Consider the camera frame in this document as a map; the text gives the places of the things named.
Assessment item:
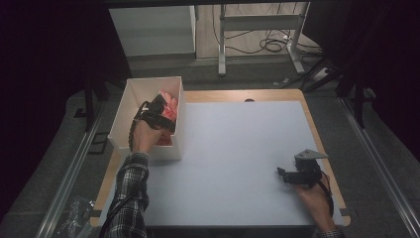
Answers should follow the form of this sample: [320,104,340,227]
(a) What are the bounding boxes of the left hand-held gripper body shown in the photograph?
[133,99,162,131]

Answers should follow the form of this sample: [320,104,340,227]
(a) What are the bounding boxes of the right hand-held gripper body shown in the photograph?
[287,149,330,189]

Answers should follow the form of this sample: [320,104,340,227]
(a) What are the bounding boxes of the pink glove with red print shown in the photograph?
[158,89,179,122]

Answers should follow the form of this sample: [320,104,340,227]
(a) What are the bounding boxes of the white box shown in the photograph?
[107,76,186,163]

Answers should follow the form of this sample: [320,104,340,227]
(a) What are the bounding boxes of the person's left hand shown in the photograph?
[131,119,164,154]

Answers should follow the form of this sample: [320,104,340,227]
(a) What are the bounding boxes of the person's right hand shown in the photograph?
[293,174,337,232]

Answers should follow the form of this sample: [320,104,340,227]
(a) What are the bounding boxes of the pale blue table mat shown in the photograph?
[98,100,345,228]

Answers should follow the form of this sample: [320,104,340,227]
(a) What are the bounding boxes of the black stand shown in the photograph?
[73,78,111,133]
[336,63,368,130]

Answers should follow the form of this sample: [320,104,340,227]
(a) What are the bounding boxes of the white cabinet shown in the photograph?
[108,5,197,58]

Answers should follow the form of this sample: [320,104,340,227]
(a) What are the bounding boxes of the wooden table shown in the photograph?
[89,88,352,228]

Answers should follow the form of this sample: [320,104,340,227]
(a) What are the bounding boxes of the white power strip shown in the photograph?
[311,66,330,82]

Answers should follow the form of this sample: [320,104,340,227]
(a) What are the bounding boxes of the clear plastic bag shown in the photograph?
[58,196,97,238]

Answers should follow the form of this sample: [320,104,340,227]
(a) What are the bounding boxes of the right hand-held gripper black cable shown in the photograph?
[316,170,335,217]

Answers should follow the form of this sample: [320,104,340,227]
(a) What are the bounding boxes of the aluminium rail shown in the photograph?
[339,96,420,238]
[35,102,107,238]

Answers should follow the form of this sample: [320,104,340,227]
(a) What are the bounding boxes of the black floor cables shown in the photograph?
[211,2,324,56]

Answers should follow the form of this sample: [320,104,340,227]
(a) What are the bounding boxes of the grey metal desk frame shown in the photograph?
[217,2,312,77]

